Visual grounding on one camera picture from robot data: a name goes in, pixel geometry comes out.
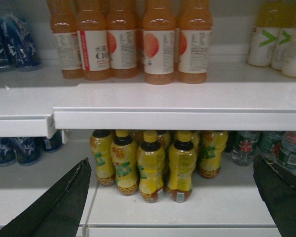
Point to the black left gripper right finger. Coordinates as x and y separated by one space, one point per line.
277 188

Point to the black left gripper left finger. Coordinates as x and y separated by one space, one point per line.
58 212

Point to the water bottle red players label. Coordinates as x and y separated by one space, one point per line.
287 152

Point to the white lower shelf board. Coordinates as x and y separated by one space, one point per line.
226 206

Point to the white shelf board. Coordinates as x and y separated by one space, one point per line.
27 112
226 206
236 96

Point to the water bottle far left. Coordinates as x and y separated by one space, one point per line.
245 147

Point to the white upper shelf board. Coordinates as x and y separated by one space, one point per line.
236 96

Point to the white left shelf board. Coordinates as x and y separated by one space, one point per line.
27 112

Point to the blue drink bottle lower left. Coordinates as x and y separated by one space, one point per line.
7 154

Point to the lemon tea bottle rear left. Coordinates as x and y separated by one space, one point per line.
100 143

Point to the lemon tea bottle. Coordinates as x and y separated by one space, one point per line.
182 162
150 163
100 143
123 154
213 143

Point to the lemon tea bottle rear right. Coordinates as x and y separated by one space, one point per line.
213 143

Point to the lemon tea bottle front left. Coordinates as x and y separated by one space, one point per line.
123 154

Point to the lemon tea bottle front centre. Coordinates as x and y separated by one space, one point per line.
150 163

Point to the lemon tea bottle front right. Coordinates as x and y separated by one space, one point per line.
182 162

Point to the yellow vitamin drink bottle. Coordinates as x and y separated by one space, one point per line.
265 33

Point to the orange juice bottle right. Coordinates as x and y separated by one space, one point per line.
195 34

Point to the orange juice bottle peach label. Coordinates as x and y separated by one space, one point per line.
121 40

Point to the orange juice bottle white label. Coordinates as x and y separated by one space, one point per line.
64 31

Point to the orange juice bottle C100 label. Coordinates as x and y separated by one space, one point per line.
92 38

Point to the orange juice bottle front centre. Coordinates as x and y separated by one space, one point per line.
159 41

